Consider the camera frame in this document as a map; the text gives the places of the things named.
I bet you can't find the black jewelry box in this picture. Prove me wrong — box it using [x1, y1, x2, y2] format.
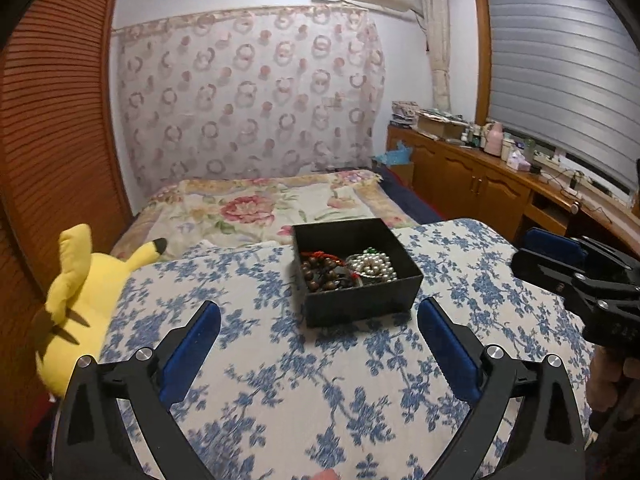
[293, 218, 423, 328]

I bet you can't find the right hand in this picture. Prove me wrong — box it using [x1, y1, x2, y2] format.
[586, 346, 639, 413]

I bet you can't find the wooden sideboard cabinet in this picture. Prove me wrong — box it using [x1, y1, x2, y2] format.
[386, 126, 639, 256]

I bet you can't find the pink bottle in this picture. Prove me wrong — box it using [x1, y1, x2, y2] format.
[484, 122, 503, 158]

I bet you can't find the dark blue bed sheet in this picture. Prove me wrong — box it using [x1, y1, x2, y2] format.
[373, 166, 442, 224]

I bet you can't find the yellow Pikachu plush toy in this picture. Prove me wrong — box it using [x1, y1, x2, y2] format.
[32, 223, 167, 399]

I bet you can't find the cardboard box on cabinet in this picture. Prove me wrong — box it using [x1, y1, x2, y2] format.
[416, 112, 469, 140]

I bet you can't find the blue plastic bag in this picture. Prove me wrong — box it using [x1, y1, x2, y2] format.
[373, 140, 413, 167]

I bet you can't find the grey window blind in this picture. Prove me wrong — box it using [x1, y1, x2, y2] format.
[487, 0, 639, 188]

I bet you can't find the blue floral white cushion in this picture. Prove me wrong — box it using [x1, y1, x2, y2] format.
[98, 219, 593, 479]

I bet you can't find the floral beige bed blanket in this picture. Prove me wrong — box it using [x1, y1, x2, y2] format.
[111, 169, 418, 260]

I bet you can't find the beige tied side curtain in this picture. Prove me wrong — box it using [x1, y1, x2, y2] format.
[422, 0, 451, 112]

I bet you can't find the brown louvered wardrobe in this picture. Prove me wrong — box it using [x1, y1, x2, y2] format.
[1, 0, 132, 448]

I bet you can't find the patterned pink lace curtain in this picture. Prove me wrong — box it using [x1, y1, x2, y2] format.
[117, 6, 385, 196]

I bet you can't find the white pearl necklace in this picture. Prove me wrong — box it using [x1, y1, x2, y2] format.
[345, 251, 399, 282]

